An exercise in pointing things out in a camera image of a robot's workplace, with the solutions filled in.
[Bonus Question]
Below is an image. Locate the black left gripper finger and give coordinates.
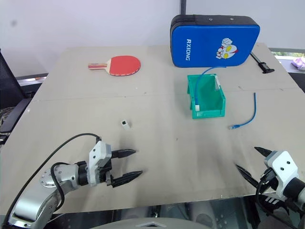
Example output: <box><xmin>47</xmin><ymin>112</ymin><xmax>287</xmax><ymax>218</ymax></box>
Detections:
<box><xmin>111</xmin><ymin>170</ymin><xmax>143</xmax><ymax>188</ymax></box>
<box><xmin>110</xmin><ymin>149</ymin><xmax>137</xmax><ymax>159</ymax></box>

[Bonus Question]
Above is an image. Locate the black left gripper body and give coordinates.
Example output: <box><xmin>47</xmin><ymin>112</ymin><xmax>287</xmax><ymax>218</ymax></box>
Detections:
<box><xmin>98</xmin><ymin>161</ymin><xmax>115</xmax><ymax>188</ymax></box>

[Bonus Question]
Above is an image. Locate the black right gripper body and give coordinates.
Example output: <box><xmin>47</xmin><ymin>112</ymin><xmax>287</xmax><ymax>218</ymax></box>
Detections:
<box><xmin>257</xmin><ymin>167</ymin><xmax>276</xmax><ymax>191</ymax></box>

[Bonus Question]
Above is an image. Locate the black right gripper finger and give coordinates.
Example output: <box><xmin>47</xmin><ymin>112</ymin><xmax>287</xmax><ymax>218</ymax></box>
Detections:
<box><xmin>254</xmin><ymin>146</ymin><xmax>274</xmax><ymax>158</ymax></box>
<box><xmin>235</xmin><ymin>163</ymin><xmax>261</xmax><ymax>189</ymax></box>

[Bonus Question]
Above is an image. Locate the black shoe with white stripes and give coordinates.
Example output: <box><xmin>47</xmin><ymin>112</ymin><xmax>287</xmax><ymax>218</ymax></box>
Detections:
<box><xmin>261</xmin><ymin>193</ymin><xmax>288</xmax><ymax>212</ymax></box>

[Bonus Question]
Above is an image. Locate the grey robot torso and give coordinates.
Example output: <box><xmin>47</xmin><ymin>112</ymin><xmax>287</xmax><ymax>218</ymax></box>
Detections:
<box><xmin>100</xmin><ymin>216</ymin><xmax>212</xmax><ymax>229</ymax></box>

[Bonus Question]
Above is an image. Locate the green plastic storage bin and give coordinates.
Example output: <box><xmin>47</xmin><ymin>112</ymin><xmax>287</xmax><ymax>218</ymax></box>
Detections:
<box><xmin>186</xmin><ymin>73</ymin><xmax>226</xmax><ymax>120</ymax></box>

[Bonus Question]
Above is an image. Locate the black clamp tool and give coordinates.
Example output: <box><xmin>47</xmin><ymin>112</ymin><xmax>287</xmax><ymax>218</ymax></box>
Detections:
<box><xmin>250</xmin><ymin>52</ymin><xmax>275</xmax><ymax>74</ymax></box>

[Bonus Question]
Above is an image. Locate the red table tennis paddle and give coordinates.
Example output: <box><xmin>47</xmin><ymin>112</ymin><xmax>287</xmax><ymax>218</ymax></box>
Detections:
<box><xmin>88</xmin><ymin>55</ymin><xmax>142</xmax><ymax>77</ymax></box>

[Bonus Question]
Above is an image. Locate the purple crumpled bag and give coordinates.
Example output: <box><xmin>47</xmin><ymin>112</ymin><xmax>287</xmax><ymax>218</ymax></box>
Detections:
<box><xmin>291</xmin><ymin>57</ymin><xmax>305</xmax><ymax>71</ymax></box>

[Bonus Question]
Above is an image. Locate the blue padded kick shield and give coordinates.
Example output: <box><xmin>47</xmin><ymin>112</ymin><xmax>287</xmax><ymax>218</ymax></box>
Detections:
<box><xmin>170</xmin><ymin>14</ymin><xmax>261</xmax><ymax>69</ymax></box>

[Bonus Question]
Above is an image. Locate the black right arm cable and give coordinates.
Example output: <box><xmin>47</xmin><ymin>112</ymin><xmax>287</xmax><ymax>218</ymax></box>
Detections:
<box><xmin>255</xmin><ymin>175</ymin><xmax>305</xmax><ymax>217</ymax></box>

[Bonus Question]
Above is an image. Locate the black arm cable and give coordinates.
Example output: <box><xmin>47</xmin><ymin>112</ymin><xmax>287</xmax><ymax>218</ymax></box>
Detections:
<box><xmin>4</xmin><ymin>133</ymin><xmax>102</xmax><ymax>226</ymax></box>
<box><xmin>255</xmin><ymin>175</ymin><xmax>305</xmax><ymax>217</ymax></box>

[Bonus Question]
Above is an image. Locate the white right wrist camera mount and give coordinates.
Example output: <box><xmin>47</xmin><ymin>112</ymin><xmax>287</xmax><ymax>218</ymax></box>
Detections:
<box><xmin>263</xmin><ymin>150</ymin><xmax>299</xmax><ymax>194</ymax></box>

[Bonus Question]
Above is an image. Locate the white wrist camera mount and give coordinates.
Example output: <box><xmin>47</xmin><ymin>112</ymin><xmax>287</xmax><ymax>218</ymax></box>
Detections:
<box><xmin>263</xmin><ymin>150</ymin><xmax>299</xmax><ymax>194</ymax></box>
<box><xmin>86</xmin><ymin>141</ymin><xmax>112</xmax><ymax>186</ymax></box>

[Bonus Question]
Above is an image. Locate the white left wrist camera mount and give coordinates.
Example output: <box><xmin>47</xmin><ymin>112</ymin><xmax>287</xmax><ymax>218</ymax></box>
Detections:
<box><xmin>86</xmin><ymin>141</ymin><xmax>112</xmax><ymax>186</ymax></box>

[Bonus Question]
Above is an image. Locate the blue ethernet cable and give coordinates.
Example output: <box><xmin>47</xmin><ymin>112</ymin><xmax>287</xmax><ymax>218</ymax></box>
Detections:
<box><xmin>228</xmin><ymin>92</ymin><xmax>258</xmax><ymax>130</ymax></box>

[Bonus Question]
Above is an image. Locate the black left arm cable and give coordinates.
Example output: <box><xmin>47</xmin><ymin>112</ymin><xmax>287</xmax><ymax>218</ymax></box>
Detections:
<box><xmin>4</xmin><ymin>133</ymin><xmax>102</xmax><ymax>226</ymax></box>

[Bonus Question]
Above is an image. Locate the blue cable with white socket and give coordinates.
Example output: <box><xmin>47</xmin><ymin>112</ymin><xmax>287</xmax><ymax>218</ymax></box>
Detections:
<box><xmin>194</xmin><ymin>66</ymin><xmax>227</xmax><ymax>112</ymax></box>

